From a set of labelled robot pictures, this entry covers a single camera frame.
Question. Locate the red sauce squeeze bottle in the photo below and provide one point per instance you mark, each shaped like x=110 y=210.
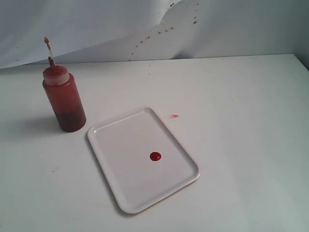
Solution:
x=63 y=95

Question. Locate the small red table stain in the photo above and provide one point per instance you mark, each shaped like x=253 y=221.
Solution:
x=174 y=116

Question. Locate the red sauce blob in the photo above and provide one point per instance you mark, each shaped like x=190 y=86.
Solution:
x=155 y=156

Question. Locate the white rectangular tray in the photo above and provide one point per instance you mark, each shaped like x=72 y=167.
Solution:
x=122 y=146

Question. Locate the white paper backdrop sheet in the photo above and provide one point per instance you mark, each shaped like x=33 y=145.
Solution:
x=126 y=30

